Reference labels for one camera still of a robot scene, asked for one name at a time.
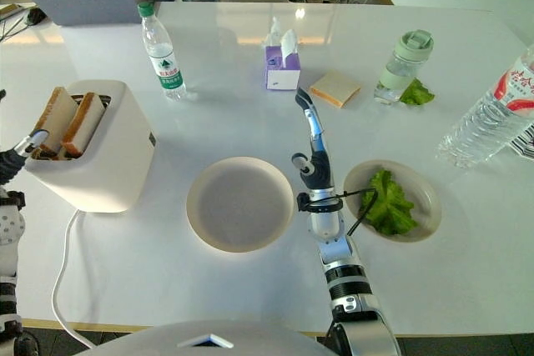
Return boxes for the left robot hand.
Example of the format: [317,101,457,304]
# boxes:
[0,128,51,187]

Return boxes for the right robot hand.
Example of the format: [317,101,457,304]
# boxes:
[291,87,337,196]

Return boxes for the bread slice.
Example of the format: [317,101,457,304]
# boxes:
[32,86,79,153]
[61,92,107,158]
[309,70,363,111]

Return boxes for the green lettuce leaf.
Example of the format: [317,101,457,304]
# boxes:
[358,168,419,237]
[399,78,436,108]

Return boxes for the cream toaster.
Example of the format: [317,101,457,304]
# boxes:
[23,78,158,214]

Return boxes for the large beige plate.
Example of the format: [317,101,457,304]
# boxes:
[185,156,296,254]

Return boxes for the purple tissue box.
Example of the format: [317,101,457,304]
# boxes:
[262,16,303,93]

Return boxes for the small beige plate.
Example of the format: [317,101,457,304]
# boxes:
[342,158,443,244]

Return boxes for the clear bottle with green lid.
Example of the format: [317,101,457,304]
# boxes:
[373,29,436,104]

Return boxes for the green-capped water bottle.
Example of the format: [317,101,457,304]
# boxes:
[137,1,188,102]

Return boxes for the large red-labelled water bottle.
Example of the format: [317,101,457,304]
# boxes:
[436,43,534,170]

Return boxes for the robot body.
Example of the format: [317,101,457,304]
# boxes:
[73,317,335,356]

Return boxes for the black cable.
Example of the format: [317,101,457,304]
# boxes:
[296,188,377,240]

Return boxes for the white cord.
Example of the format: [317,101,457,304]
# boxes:
[50,207,98,351]

